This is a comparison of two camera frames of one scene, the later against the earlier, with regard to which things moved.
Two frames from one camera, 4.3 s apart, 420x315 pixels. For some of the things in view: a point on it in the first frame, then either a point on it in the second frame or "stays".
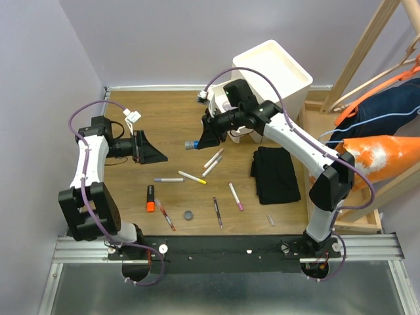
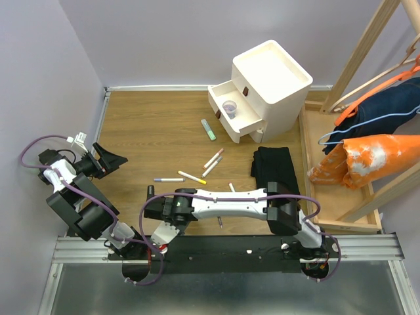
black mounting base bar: (227, 254) stays
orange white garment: (377, 156) stays
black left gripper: (145, 152) -> (110, 161)
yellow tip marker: (192, 178) stays
